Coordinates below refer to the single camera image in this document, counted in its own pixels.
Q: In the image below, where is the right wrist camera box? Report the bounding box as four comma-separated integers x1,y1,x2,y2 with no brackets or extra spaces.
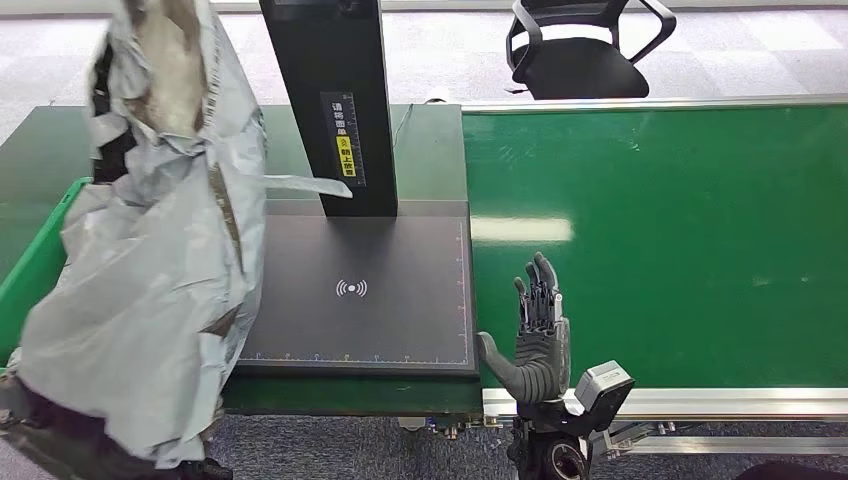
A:
573,360,637,437

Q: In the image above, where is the black office chair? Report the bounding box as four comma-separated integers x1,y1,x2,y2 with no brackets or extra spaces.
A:
505,0,678,101

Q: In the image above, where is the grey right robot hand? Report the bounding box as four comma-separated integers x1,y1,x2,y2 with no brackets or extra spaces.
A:
476,251,572,407

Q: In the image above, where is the thin black cable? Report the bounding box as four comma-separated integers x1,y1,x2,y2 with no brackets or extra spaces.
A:
392,102,416,150

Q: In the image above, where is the black inbound scanner machine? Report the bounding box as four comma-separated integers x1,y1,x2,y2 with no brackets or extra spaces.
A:
235,0,481,380

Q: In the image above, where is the dark green table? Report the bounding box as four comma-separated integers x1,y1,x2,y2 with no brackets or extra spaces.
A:
0,104,485,419

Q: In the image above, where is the green conveyor belt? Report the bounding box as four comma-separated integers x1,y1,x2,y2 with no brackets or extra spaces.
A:
462,94,848,458

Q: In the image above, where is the white package with red print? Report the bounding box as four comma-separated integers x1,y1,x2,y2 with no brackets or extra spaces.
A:
0,0,354,472

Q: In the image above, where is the green plastic crate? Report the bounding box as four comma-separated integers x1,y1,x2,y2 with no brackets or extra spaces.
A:
0,176,93,366

